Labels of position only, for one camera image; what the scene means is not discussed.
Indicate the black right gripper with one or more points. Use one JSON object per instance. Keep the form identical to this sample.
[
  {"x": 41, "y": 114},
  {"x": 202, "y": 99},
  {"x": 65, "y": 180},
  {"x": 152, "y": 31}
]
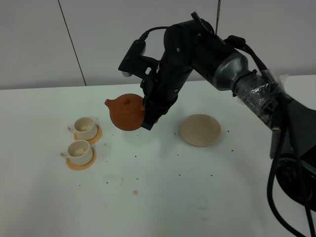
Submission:
[{"x": 188, "y": 46}]

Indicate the brown clay teapot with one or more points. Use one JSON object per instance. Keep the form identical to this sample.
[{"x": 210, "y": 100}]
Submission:
[{"x": 126, "y": 111}]

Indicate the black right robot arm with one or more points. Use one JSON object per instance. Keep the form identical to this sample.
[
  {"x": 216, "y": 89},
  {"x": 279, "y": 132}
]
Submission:
[{"x": 230, "y": 64}]

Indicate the beige round teapot saucer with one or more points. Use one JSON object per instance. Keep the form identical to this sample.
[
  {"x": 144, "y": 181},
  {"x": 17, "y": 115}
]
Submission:
[{"x": 200, "y": 130}]

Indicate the orange coaster far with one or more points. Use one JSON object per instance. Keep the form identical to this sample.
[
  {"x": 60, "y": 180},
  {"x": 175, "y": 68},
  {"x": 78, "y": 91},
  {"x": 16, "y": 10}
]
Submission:
[{"x": 97, "y": 136}]

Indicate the orange coaster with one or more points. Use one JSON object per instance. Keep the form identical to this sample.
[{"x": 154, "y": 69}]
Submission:
[
  {"x": 97, "y": 136},
  {"x": 82, "y": 167}
]

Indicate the white teacup far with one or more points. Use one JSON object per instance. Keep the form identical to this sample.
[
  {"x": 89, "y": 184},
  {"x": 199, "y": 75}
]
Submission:
[{"x": 84, "y": 128}]

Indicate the white teacup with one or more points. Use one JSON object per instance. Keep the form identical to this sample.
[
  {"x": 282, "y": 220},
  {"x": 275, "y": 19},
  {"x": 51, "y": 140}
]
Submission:
[
  {"x": 84, "y": 128},
  {"x": 79, "y": 153}
]

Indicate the white teacup near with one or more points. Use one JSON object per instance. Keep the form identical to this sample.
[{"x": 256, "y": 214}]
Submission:
[{"x": 79, "y": 153}]

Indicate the orange coaster near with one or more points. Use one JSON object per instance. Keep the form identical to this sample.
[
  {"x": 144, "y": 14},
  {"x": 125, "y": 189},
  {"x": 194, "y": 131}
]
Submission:
[{"x": 82, "y": 167}]

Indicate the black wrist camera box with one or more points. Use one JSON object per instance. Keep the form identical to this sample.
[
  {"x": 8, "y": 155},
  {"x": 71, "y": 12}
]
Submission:
[{"x": 135, "y": 63}]

